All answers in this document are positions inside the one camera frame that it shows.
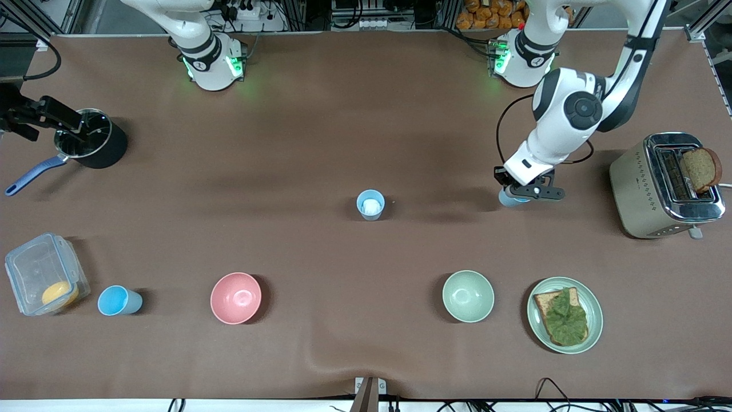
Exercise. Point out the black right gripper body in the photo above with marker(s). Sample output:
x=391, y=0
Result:
x=22, y=112

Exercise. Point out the toast slice under lettuce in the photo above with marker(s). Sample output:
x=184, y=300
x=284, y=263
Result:
x=542, y=302

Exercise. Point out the blue cup with white inside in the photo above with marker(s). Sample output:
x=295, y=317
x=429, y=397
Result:
x=361, y=213

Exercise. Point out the green lettuce leaf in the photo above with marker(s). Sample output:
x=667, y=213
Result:
x=566, y=320

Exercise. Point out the brown table mat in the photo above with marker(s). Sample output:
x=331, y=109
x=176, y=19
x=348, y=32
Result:
x=343, y=143

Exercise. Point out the metal table bracket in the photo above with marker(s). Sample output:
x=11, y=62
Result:
x=369, y=395

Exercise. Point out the pale green plate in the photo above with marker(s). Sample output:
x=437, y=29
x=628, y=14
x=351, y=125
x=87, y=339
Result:
x=593, y=312

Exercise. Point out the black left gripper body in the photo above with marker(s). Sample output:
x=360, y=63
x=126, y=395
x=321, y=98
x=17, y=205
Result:
x=501, y=177

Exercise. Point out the aluminium frame profile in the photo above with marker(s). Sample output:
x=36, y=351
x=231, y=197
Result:
x=34, y=23
x=706, y=26

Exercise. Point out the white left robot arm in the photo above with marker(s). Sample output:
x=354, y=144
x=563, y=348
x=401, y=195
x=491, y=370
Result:
x=563, y=114

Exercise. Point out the clear plastic food container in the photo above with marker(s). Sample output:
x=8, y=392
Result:
x=34, y=269

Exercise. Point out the light blue plastic cup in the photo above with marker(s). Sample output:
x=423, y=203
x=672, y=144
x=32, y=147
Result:
x=509, y=202
x=112, y=300

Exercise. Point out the pale green bowl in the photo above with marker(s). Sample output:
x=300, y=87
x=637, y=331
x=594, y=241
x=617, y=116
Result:
x=468, y=296

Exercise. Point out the white power strip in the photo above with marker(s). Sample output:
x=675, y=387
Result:
x=246, y=11
x=377, y=24

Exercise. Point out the cream and chrome toaster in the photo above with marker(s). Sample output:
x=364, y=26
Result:
x=635, y=194

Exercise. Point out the bag of orange buns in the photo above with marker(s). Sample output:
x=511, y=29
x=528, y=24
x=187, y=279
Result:
x=489, y=16

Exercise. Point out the small white ball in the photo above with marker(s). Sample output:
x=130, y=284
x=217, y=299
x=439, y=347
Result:
x=373, y=207

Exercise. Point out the brown bread slice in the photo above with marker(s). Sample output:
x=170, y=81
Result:
x=702, y=169

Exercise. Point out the pink bowl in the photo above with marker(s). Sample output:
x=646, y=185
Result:
x=235, y=297

